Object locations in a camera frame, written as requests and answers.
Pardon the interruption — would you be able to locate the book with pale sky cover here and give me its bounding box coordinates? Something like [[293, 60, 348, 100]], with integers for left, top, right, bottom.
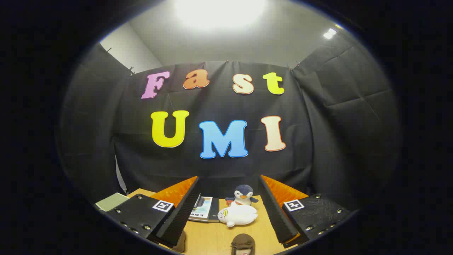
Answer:
[[189, 197, 213, 222]]

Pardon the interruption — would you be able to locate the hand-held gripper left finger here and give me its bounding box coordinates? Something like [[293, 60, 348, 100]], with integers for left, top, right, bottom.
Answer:
[[105, 176, 200, 248]]

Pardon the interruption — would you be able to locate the penguin plush toy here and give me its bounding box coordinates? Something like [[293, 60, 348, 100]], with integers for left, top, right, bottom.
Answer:
[[225, 184, 259, 206]]

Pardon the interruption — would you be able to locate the white seal plush toy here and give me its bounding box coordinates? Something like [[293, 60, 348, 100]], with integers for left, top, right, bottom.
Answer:
[[217, 201, 258, 227]]

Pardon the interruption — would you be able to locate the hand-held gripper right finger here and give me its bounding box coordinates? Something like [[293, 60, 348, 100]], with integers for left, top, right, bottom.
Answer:
[[258, 174, 351, 249]]

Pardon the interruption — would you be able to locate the large ceiling light panel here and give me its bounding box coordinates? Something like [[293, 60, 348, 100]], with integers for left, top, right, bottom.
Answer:
[[173, 0, 268, 30]]

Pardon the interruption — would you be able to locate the brown fuzzy shoe with bow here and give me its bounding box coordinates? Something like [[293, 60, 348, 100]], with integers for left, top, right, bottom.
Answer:
[[173, 230, 187, 253], [231, 233, 256, 255]]

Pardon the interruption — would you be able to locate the green fabric storage box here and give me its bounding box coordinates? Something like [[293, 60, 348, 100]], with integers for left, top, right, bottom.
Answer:
[[96, 192, 130, 212]]

